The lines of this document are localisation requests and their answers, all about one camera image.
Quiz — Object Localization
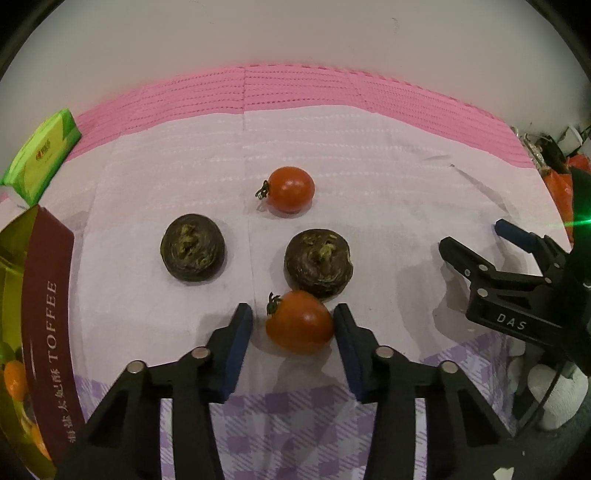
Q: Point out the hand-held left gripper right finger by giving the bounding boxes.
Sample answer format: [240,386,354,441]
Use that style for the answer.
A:
[332,303,525,480]

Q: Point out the white object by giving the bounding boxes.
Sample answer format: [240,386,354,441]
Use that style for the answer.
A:
[560,124,588,154]

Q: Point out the purple checked white cloth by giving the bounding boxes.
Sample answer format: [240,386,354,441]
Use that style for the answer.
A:
[0,104,573,480]

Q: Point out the orange mandarin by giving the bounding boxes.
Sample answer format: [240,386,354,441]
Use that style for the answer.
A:
[4,360,27,400]
[30,422,51,462]

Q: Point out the pink foam mat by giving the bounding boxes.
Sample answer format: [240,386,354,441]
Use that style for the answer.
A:
[69,65,541,171]

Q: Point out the crumpled foil wrapper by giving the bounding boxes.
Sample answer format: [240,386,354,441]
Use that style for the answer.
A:
[510,126,550,164]

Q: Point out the orange plastic bag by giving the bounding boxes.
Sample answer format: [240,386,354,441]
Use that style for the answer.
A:
[542,154,591,222]

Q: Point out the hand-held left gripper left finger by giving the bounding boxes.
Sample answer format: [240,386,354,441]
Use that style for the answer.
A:
[55,302,254,480]

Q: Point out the gold tin box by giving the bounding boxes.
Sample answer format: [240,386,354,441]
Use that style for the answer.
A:
[0,205,86,480]

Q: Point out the green tissue pack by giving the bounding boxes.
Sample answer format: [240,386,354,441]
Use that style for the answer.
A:
[0,108,83,207]

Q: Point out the dark water chestnut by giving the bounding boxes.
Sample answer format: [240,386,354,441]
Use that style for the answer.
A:
[160,213,228,282]
[284,228,355,300]

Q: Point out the person's right hand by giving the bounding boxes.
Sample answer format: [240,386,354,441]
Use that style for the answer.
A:
[508,351,589,430]

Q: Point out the red cherry tomato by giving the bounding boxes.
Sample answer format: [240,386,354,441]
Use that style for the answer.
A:
[265,290,335,355]
[255,166,316,214]

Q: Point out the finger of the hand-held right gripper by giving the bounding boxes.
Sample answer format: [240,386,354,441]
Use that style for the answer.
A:
[495,219,572,283]
[438,236,555,298]

